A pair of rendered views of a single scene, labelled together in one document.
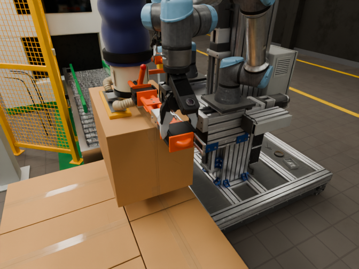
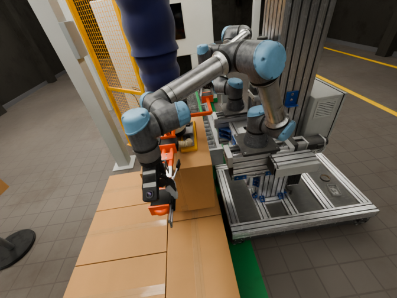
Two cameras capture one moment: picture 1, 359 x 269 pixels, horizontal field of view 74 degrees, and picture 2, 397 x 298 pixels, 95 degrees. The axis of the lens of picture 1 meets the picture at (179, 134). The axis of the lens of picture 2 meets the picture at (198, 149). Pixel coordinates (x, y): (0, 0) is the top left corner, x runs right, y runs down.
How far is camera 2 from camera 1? 0.47 m
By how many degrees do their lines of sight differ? 22
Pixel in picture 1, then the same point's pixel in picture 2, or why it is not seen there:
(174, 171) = (198, 197)
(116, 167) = not seen: hidden behind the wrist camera
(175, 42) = (135, 148)
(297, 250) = (314, 272)
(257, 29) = (267, 96)
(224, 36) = not seen: hidden behind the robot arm
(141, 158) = not seen: hidden behind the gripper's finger
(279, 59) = (321, 102)
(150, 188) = (180, 206)
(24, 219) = (111, 203)
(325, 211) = (360, 243)
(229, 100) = (253, 145)
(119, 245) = (156, 239)
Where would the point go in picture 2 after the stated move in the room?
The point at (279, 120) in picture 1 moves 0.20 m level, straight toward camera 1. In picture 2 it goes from (304, 167) to (289, 187)
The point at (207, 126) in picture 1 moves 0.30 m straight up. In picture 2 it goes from (231, 164) to (231, 123)
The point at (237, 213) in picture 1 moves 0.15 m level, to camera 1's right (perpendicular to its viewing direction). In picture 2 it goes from (263, 227) to (282, 233)
